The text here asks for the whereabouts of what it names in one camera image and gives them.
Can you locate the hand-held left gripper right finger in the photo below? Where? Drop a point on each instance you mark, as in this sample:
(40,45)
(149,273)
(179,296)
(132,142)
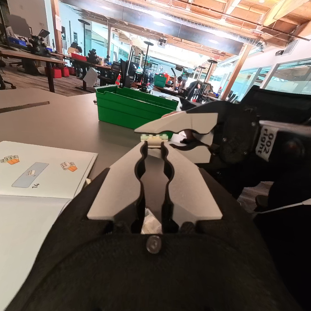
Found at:
(194,194)

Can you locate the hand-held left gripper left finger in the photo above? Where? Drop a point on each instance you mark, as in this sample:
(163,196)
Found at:
(114,194)

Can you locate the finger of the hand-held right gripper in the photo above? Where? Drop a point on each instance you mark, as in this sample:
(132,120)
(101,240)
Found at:
(184,121)
(203,156)

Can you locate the white and orange lego assembly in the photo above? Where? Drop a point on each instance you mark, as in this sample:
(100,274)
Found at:
(154,143)

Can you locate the light green lego plate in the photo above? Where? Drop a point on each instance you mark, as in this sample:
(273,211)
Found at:
(145,137)

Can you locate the white lego piece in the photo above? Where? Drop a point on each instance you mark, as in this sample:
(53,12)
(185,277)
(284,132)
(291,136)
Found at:
(150,222)

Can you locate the green plastic bin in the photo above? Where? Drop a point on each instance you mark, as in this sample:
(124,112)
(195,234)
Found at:
(126,109)

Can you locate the person's right hand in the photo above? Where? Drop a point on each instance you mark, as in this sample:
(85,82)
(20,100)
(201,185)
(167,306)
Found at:
(187,136)

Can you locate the green tote bag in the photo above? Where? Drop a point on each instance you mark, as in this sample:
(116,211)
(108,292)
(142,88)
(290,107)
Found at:
(160,81)

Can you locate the black mesh office chair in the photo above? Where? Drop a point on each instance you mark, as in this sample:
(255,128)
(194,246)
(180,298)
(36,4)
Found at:
(279,102)

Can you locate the black floor lamp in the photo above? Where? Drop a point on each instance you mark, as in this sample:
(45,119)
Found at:
(84,22)
(148,43)
(212,60)

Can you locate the black high-back chair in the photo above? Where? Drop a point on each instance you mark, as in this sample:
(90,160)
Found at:
(126,73)

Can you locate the orange traffic cone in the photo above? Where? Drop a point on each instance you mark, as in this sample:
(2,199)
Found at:
(118,81)

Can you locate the ceiling mounted projector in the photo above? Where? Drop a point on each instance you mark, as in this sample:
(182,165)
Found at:
(162,43)

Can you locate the open instruction booklet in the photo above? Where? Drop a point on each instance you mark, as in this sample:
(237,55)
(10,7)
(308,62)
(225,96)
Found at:
(36,218)

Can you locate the white panel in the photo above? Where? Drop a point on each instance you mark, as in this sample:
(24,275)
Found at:
(90,77)

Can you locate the red storage box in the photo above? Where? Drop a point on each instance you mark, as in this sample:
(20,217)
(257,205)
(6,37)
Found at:
(79,57)

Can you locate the red storage bag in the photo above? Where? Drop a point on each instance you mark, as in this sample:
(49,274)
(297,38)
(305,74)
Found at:
(65,72)
(57,73)

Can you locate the blue storage bin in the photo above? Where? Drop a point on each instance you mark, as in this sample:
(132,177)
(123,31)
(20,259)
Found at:
(17,41)

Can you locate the wooden post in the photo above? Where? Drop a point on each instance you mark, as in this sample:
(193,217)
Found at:
(56,24)
(234,73)

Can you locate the black camera rig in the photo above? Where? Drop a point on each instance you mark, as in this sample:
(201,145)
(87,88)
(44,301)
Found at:
(37,45)
(92,57)

